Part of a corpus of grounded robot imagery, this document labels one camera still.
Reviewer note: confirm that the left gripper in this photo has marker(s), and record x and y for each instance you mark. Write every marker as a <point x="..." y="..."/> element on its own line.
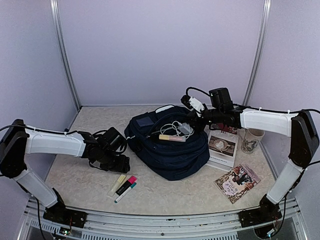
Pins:
<point x="121" y="167"/>

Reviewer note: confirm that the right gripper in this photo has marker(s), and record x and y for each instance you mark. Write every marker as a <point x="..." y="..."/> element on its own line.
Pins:
<point x="194" y="120"/>

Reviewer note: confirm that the pink black highlighter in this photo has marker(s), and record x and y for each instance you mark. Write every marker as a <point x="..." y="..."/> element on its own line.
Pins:
<point x="126" y="185"/>

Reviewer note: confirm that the white charger with cable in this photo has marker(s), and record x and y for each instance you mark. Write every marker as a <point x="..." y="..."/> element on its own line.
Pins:
<point x="177" y="129"/>

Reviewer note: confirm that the orange pastel highlighter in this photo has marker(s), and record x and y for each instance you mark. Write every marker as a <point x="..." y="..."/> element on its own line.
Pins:
<point x="172" y="138"/>

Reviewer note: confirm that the navy blue backpack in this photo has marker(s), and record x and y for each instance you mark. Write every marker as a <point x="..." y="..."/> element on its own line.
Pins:
<point x="171" y="160"/>

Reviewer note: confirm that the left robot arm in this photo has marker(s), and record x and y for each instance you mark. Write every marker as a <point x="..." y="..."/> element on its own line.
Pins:
<point x="21" y="140"/>

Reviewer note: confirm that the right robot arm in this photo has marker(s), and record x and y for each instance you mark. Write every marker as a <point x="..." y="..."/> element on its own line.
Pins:
<point x="296" y="127"/>

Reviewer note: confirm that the red patterned plate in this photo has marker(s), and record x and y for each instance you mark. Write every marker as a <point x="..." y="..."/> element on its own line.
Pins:
<point x="227" y="129"/>

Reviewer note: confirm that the coffee cover white book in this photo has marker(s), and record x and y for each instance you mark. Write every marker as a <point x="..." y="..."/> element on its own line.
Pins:
<point x="222" y="149"/>

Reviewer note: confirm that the white patterned mug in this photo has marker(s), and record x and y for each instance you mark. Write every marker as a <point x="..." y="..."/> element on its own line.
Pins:
<point x="251" y="139"/>

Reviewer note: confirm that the yellow highlighter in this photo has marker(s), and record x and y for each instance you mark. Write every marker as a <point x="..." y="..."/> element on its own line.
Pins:
<point x="117" y="184"/>

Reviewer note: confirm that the teal white marker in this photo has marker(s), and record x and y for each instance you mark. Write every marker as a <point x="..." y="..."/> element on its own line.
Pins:
<point x="125" y="193"/>

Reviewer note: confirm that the illustrated floral cover book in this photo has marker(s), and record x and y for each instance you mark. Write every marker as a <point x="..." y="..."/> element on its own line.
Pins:
<point x="237" y="182"/>

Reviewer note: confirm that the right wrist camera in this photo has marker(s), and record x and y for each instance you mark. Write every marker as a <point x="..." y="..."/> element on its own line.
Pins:
<point x="193" y="104"/>

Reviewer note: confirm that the right aluminium frame post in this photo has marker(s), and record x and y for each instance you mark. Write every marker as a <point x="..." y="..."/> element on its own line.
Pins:
<point x="258" y="51"/>

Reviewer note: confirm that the aluminium frame post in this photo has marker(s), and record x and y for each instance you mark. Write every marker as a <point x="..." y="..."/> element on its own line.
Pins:
<point x="258" y="51"/>
<point x="54" y="5"/>

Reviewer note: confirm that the front aluminium rail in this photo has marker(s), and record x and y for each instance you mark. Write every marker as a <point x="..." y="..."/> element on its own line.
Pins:
<point x="100" y="225"/>

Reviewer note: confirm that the left aluminium frame post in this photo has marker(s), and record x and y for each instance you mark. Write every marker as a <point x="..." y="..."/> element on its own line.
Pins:
<point x="54" y="5"/>

